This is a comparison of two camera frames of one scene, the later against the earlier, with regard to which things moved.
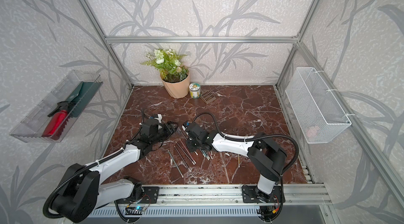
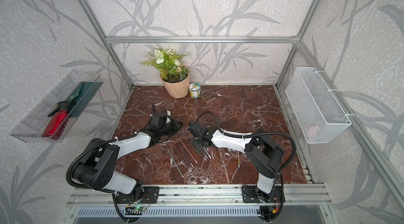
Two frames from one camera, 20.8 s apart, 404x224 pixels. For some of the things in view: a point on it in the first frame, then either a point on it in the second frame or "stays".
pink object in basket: (311, 132) stays
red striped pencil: (185, 138) -> (192, 156)
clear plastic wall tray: (49, 122) stays
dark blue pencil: (182, 158) stays
